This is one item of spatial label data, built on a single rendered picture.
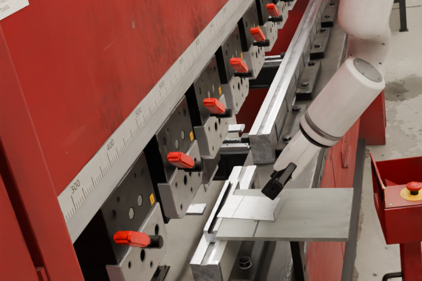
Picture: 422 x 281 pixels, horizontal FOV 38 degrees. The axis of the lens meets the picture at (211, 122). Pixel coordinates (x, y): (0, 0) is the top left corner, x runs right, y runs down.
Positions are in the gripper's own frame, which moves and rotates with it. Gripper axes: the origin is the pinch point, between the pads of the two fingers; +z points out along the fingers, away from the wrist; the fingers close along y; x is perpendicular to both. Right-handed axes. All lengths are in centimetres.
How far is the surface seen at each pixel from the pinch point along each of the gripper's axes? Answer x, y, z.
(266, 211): 2.2, 1.4, 6.6
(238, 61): -20.7, -6.2, -14.3
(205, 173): -12.7, 7.4, 3.1
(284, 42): -26, -208, 71
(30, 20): -35, 54, -38
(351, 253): 54, -109, 86
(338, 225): 14.4, 3.9, -3.4
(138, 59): -29, 32, -26
